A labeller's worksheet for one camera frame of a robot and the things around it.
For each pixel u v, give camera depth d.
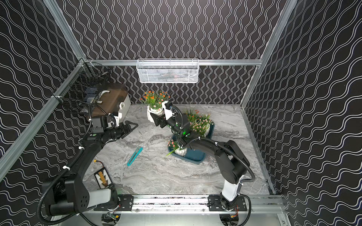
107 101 1.03
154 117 0.71
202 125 0.90
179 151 0.86
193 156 0.90
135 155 0.92
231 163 0.47
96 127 0.64
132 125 0.78
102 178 0.82
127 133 0.73
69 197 0.40
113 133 0.70
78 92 0.92
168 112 0.67
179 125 0.63
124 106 1.04
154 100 0.71
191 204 0.76
